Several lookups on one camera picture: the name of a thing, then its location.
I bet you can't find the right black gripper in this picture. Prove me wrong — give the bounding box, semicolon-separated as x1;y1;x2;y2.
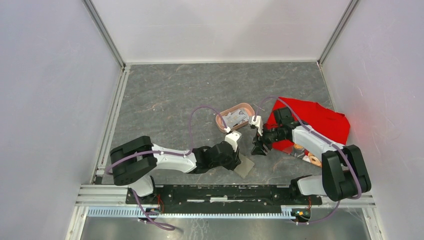
250;124;286;156

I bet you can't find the grey card holder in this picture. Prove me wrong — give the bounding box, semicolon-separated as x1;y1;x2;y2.
233;154;255;179

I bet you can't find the grey credit card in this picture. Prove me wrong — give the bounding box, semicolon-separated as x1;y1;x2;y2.
221;107;250;128

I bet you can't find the pink oval tray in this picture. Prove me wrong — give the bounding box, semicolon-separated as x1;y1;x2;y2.
220;103;255;131

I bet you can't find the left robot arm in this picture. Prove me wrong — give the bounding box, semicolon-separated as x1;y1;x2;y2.
105;131;241;204

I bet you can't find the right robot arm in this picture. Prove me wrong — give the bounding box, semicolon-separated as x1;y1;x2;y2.
248;107;372;204

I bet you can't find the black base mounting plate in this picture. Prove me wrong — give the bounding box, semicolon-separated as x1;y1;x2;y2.
139;184;323;214

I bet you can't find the red printed t-shirt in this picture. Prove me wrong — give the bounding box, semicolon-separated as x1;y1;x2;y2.
272;97;351;168

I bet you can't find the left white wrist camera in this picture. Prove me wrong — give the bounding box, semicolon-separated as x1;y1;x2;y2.
224;127;242;152

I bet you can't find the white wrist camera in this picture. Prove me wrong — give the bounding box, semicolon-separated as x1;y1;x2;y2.
248;115;264;136
224;127;242;152

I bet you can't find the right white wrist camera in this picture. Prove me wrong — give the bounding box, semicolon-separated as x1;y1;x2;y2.
248;115;264;136

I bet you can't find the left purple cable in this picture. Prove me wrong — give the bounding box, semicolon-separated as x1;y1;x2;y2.
105;105;229;232

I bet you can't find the aluminium frame rail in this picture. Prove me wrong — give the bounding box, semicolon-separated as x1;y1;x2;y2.
76;184;377;220

